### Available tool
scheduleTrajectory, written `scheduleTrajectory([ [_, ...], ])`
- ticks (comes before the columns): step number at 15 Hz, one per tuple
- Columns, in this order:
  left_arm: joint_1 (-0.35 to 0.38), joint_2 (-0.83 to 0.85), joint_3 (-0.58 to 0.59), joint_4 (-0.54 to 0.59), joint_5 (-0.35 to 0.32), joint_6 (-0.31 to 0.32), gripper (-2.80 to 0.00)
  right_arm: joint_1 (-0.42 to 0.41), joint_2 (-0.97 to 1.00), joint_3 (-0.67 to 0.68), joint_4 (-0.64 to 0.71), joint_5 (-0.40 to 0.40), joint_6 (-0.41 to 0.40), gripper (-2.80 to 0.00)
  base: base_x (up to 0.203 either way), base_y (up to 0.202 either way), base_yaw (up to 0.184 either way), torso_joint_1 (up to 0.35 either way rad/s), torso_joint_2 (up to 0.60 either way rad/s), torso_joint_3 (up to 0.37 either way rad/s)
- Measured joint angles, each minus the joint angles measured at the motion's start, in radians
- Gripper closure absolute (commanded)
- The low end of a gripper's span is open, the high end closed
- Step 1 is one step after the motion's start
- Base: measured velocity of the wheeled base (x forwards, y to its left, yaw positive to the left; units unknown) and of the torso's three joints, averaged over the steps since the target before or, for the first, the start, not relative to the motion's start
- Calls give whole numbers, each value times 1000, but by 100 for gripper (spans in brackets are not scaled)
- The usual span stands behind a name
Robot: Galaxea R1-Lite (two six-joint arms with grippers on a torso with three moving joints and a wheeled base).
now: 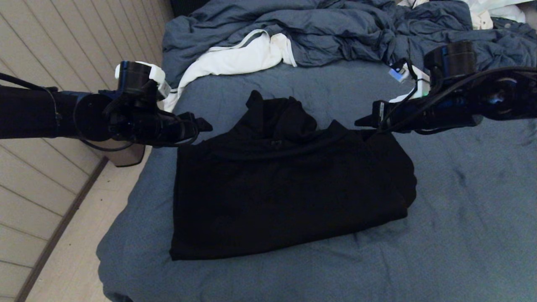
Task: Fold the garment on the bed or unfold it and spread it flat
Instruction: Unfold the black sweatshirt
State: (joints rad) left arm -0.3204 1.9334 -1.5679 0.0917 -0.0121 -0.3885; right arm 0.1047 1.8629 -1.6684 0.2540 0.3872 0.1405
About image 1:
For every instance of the beige trash bin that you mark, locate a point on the beige trash bin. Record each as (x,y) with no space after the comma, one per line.
(126,155)

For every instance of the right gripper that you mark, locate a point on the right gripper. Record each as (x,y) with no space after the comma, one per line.
(423,115)

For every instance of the crumpled blue duvet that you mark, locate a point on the crumpled blue duvet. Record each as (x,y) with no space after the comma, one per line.
(319,29)

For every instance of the dark headboard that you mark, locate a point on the dark headboard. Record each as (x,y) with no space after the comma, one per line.
(188,7)

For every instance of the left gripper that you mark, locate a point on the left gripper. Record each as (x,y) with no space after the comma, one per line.
(168,128)

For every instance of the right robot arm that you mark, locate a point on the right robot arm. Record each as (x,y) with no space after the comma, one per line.
(495,92)

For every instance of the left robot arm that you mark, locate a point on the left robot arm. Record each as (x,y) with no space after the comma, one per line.
(42,113)

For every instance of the cream crumpled garment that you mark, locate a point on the cream crumpled garment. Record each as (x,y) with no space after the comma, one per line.
(482,19)

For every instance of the white pillow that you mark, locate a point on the white pillow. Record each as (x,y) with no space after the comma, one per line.
(501,7)

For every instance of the blue bed sheet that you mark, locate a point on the blue bed sheet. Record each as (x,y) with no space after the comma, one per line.
(461,230)

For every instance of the black zip hoodie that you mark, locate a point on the black zip hoodie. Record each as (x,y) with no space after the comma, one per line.
(285,197)

